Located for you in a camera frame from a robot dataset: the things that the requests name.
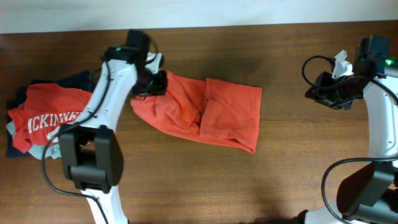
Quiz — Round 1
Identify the left black camera cable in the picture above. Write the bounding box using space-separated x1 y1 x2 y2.
40 40 159 224

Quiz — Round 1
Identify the folded navy garment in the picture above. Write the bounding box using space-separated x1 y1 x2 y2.
6 70 95 158

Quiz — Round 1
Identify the folded red McKinney t-shirt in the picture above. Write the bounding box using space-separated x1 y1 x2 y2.
7 83 91 152

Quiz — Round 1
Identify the right black camera cable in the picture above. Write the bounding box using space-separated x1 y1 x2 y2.
300 55 398 224

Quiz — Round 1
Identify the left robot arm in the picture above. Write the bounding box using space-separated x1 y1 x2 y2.
57 30 167 223

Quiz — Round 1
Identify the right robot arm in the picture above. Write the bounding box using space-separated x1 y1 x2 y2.
297 35 397 224

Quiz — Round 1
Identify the red soccer t-shirt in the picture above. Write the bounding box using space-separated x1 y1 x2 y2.
131 72 262 153

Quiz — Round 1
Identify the folded light grey garment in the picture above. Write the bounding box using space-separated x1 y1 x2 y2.
6 121 62 160

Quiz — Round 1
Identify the black camera cable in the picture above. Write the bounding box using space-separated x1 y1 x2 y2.
300 55 398 224
40 40 159 224

